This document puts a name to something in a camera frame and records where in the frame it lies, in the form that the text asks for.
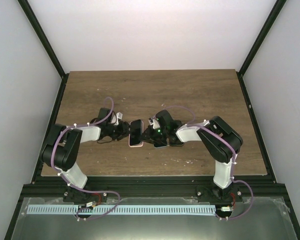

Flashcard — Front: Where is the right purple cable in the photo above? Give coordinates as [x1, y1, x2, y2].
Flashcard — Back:
[152, 105, 255, 221]

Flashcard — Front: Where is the white slotted cable duct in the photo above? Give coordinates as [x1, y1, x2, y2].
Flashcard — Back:
[26, 204, 216, 216]

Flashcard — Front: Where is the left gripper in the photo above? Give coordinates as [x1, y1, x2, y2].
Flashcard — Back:
[106, 121, 136, 141]

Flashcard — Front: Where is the black aluminium frame rail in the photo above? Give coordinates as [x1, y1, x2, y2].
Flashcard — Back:
[20, 175, 288, 198]

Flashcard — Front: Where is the right black frame post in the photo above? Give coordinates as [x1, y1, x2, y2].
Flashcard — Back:
[238, 0, 288, 76]

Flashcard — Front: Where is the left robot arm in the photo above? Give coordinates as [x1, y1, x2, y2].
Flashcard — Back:
[39, 107, 130, 202]

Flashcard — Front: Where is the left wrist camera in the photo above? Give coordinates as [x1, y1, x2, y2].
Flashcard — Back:
[111, 112, 123, 126]

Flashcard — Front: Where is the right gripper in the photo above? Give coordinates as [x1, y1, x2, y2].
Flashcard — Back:
[138, 126, 168, 145]

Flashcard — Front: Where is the blue-edged dark phone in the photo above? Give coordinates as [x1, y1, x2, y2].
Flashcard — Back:
[128, 119, 144, 146]
[153, 143, 168, 149]

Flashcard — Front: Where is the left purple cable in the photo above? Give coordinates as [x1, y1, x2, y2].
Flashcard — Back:
[50, 96, 121, 222]

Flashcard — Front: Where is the black frame post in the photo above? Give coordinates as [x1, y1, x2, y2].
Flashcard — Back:
[238, 0, 288, 76]
[16, 0, 67, 78]

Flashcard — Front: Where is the left black frame post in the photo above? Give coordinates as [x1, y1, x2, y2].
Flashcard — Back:
[16, 0, 67, 78]

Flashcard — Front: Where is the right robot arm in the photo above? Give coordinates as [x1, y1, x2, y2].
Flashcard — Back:
[140, 109, 243, 202]

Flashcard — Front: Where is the pink phone case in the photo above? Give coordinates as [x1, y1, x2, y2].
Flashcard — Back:
[127, 119, 145, 148]

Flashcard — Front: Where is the purple cable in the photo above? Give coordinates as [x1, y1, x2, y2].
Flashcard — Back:
[50, 96, 121, 222]
[152, 105, 255, 221]

